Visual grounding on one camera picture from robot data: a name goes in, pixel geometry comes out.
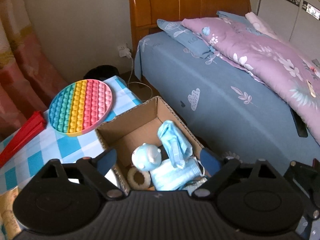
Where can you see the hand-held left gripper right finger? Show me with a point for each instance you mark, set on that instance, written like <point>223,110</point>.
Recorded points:
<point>210,158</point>

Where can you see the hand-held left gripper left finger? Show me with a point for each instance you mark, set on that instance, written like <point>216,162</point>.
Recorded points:
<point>107,158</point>

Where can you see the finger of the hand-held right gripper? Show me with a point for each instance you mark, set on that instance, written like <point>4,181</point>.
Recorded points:
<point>303,177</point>

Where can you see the white blue patterned cloth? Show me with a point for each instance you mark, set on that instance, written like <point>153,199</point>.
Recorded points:
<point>193,183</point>

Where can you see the light blue doll toy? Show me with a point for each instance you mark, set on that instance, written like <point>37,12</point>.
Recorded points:
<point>145,158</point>

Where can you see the cardboard box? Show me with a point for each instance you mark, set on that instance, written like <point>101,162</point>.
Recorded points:
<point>140,120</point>

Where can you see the blue white checkered tablecloth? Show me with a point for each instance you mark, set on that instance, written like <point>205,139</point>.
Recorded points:
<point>75,145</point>

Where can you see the black rectangular object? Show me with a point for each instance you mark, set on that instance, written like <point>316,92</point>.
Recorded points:
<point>298,125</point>

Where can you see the round rainbow pop toy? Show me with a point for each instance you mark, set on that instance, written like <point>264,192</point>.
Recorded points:
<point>80,107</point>

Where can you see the bed with blue sheet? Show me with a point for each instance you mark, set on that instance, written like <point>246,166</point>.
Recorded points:
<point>225,80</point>

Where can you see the black bin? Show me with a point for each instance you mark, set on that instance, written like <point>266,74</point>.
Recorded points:
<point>100,71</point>

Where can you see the red folded fan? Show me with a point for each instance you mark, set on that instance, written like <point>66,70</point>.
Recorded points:
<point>22,137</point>

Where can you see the purple floral quilt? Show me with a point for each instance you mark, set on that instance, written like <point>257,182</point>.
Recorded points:
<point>262,50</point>

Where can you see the pink striped curtain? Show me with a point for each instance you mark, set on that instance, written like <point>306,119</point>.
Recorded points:
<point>20,67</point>

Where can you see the blue floral pillow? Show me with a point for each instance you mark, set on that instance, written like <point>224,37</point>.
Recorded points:
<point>180,33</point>

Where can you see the wooden bed headboard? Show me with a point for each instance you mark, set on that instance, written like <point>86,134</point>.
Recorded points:
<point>175,2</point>

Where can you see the white wardrobe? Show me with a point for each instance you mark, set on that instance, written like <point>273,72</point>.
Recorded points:
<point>280,10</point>

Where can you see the white wall charger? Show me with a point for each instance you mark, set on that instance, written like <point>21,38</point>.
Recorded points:
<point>123,51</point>

